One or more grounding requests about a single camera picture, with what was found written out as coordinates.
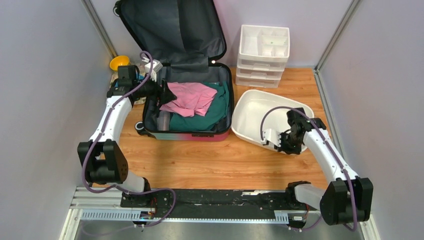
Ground dark green garment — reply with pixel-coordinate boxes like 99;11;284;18
169;82;230;132

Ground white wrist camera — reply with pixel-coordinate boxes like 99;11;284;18
260;128;282;147
141;57;163;83

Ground white plastic drawer organizer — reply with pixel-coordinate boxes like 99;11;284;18
235;24;290;88

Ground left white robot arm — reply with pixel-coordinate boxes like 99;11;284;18
77;61;162;208

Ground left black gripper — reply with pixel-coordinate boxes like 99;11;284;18
133;72;178;106

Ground yellow bowl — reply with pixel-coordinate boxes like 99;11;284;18
109;55;131;72

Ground purple cable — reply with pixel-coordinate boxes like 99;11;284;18
81;50;177;233
259;105;359;233

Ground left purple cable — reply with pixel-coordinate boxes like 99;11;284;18
81;50;177;233

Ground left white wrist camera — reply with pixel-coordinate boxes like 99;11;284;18
141;57;163;83

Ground aluminium rail frame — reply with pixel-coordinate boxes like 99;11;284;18
60;187;381;240

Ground floral cloth mat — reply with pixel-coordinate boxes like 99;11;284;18
106;64;145;98

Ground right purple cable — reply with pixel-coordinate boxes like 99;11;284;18
259;105;359;233

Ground pink and teal kids suitcase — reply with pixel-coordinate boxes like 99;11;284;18
114;0;235;142

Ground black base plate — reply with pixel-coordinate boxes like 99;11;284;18
119;188;319;220

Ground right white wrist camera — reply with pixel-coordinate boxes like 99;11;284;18
260;128;282;147

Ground white plastic basin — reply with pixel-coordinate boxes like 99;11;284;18
231;89;315;152

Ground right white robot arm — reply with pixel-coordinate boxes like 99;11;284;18
281;107;374;231

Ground pink garment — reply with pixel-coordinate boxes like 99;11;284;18
160;82;218;117

